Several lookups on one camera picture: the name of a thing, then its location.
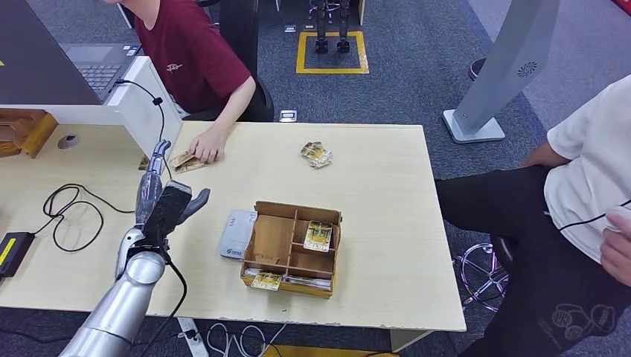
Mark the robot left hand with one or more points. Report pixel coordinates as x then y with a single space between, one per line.
165 209

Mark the person's left hand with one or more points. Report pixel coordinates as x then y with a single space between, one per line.
618 256
208 145

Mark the round handheld controller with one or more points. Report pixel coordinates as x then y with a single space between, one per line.
620 217

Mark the white grey card reader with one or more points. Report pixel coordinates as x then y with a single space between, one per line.
236 236

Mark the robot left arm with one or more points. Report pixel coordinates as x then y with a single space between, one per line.
118 305

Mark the person's left forearm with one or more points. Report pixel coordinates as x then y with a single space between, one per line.
234 111

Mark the person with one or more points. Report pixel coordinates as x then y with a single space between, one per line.
192 59
581 207

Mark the white card stack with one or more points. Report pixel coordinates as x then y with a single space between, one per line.
309 283

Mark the white raised desk counter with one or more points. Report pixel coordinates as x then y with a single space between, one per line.
143 113

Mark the large silver floor outlet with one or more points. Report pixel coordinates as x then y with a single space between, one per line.
288 116

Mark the wooden compartment tray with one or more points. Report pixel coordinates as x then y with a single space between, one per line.
270 239

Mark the black office chair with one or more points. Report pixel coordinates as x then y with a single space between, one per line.
239 29

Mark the white power strip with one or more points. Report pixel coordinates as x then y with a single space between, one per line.
194 342

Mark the chrome chair base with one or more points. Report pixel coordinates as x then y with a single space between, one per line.
480 276

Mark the black humanoid robot leg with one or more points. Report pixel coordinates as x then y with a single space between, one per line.
343 44
321 44

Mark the black power adapter yellow label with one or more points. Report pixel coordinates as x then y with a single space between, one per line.
15 253

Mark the wooden holder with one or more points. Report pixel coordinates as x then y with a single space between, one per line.
24 133

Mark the dark laptop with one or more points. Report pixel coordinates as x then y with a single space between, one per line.
34 59

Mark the yellow floor tape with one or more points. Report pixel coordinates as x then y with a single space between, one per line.
320 352

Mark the silver floor-standing kiosk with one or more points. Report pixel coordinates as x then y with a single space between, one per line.
503 64

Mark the white desk leg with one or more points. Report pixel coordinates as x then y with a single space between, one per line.
406 339

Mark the dark shoe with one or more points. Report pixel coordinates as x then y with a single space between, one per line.
476 70

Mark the red object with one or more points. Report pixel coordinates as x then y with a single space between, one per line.
623 5

